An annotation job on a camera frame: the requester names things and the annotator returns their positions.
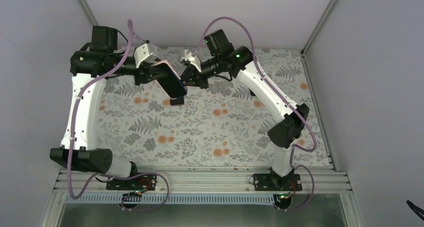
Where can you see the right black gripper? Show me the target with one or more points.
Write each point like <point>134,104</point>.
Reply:
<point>191,74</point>

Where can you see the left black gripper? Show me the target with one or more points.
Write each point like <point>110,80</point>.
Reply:
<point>145,76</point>

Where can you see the phone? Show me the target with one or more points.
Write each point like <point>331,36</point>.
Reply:
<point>178,101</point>
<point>171,83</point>

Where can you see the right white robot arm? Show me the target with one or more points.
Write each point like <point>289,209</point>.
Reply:
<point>242,65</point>

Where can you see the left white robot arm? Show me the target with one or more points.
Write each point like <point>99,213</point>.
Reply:
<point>78,150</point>

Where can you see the floral patterned table mat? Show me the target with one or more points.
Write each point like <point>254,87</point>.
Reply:
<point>222,125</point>

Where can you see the black object at edge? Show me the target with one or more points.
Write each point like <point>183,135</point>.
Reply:
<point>416,209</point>

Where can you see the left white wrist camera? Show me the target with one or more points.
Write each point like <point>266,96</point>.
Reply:
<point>146,53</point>

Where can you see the right aluminium frame post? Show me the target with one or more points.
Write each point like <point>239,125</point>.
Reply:
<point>327,11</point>

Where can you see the aluminium frame post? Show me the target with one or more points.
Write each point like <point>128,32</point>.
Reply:
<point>88,12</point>
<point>327,11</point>

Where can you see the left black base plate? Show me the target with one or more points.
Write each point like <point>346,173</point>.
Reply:
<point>145,182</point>

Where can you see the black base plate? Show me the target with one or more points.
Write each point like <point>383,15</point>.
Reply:
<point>268,182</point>
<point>145,182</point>

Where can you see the left aluminium frame post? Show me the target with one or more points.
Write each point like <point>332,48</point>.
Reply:
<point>88,12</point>

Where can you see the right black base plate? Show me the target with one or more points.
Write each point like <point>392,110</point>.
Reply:
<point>268,182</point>

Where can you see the slotted grey cable duct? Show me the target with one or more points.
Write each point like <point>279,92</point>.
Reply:
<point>174,198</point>

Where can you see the aluminium mounting rail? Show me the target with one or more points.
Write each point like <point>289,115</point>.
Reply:
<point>237,180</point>

